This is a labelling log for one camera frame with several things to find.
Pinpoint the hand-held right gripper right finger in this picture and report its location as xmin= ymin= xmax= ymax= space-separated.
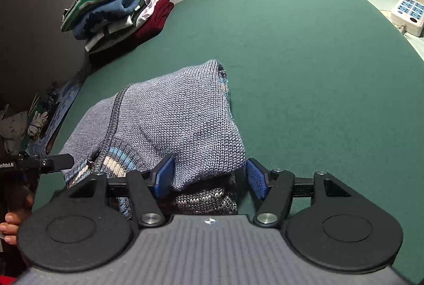
xmin=246 ymin=157 xmax=352 ymax=228

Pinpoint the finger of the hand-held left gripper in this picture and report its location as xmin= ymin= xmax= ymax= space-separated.
xmin=37 ymin=153 xmax=75 ymax=173

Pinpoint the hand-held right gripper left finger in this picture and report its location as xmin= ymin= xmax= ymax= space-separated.
xmin=66 ymin=155 xmax=176 ymax=229

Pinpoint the grey knit striped-trim sweater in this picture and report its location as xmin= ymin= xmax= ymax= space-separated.
xmin=58 ymin=59 xmax=246 ymax=219

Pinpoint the person's left hand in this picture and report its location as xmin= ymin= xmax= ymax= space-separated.
xmin=0 ymin=195 xmax=35 ymax=246

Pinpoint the white glove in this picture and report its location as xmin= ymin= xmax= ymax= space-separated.
xmin=28 ymin=111 xmax=49 ymax=137

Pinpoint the grey printed cloth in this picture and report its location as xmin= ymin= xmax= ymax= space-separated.
xmin=0 ymin=111 xmax=29 ymax=155

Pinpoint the blue white printed cloth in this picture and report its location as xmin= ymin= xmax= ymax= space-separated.
xmin=25 ymin=76 xmax=88 ymax=156

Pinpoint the white folded garment green trim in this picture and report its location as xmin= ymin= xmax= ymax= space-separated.
xmin=84 ymin=0 xmax=158 ymax=47

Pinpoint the dark red folded sweater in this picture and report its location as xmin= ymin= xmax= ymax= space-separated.
xmin=89 ymin=0 xmax=174 ymax=64

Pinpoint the blue patterned folded sweater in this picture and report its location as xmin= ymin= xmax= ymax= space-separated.
xmin=73 ymin=0 xmax=151 ymax=41

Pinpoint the white folded garment, dark stripe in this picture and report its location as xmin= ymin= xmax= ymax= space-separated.
xmin=85 ymin=0 xmax=164 ymax=52

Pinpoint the white power strip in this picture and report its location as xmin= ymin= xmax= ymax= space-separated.
xmin=390 ymin=0 xmax=424 ymax=37

